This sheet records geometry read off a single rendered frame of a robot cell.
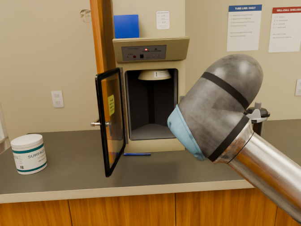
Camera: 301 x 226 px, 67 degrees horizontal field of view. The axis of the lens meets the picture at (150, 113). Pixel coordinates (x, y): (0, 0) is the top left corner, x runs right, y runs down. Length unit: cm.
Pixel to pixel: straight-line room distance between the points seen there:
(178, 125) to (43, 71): 131
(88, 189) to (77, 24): 101
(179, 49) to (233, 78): 60
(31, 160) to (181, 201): 69
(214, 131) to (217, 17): 123
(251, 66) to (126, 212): 80
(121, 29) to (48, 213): 82
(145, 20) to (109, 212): 85
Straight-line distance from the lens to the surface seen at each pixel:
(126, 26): 99
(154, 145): 120
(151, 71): 113
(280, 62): 179
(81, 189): 99
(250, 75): 48
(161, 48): 102
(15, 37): 171
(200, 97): 45
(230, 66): 47
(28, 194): 107
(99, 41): 102
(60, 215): 113
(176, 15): 111
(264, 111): 111
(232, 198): 111
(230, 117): 45
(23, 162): 118
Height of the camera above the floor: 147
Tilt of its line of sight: 16 degrees down
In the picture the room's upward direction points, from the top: 2 degrees counter-clockwise
